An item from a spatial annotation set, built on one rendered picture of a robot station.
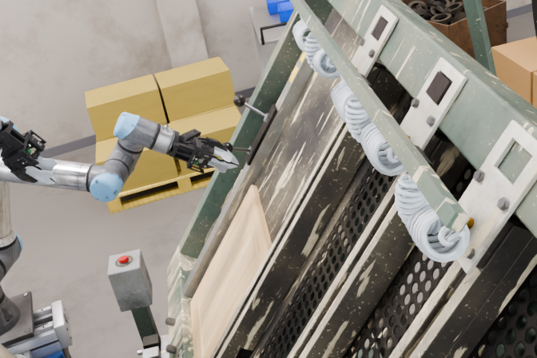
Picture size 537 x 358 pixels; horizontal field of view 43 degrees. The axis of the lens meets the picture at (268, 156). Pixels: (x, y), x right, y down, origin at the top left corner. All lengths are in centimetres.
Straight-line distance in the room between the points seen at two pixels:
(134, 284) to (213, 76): 254
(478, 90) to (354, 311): 48
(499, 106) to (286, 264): 78
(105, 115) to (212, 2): 143
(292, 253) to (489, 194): 75
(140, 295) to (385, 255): 150
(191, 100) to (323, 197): 340
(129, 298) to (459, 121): 177
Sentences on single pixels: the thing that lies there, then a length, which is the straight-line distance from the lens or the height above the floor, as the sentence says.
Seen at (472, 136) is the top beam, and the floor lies 186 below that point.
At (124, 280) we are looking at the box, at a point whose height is 89.
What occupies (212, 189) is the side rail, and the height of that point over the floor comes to 114.
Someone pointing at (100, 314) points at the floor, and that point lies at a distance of 393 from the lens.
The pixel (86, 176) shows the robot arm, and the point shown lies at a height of 154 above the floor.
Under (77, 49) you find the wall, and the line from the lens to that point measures 560.
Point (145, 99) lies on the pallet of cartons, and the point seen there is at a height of 60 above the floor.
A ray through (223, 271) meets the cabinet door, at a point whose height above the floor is 108.
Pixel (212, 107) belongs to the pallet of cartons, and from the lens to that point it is 493.
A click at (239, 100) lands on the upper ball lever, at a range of 209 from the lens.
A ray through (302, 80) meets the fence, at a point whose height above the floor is 157.
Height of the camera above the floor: 235
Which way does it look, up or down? 28 degrees down
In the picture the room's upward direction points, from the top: 11 degrees counter-clockwise
